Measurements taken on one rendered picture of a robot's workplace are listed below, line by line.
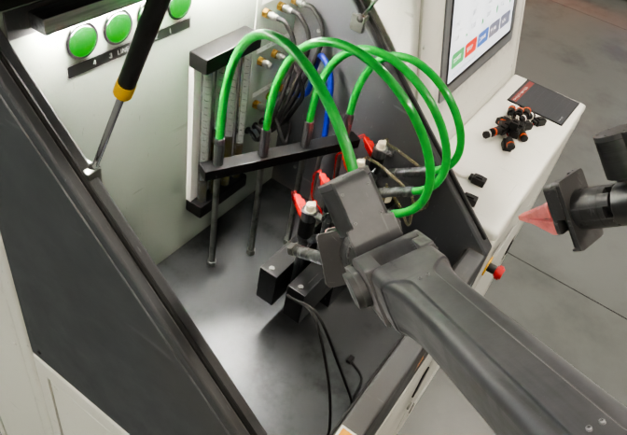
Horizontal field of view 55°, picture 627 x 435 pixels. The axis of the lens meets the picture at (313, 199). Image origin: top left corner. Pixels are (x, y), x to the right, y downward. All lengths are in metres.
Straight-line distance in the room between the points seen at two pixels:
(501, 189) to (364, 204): 0.86
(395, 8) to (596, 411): 0.96
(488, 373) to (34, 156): 0.58
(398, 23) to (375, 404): 0.68
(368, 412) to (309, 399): 0.16
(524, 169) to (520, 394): 1.20
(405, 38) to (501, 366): 0.91
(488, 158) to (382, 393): 0.70
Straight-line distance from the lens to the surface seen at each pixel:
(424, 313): 0.44
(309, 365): 1.17
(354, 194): 0.59
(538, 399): 0.34
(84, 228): 0.77
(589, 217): 0.88
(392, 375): 1.05
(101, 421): 1.19
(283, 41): 0.81
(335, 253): 0.72
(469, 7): 1.42
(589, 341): 2.65
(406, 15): 1.19
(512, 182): 1.46
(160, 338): 0.80
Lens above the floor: 1.80
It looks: 42 degrees down
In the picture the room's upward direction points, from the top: 12 degrees clockwise
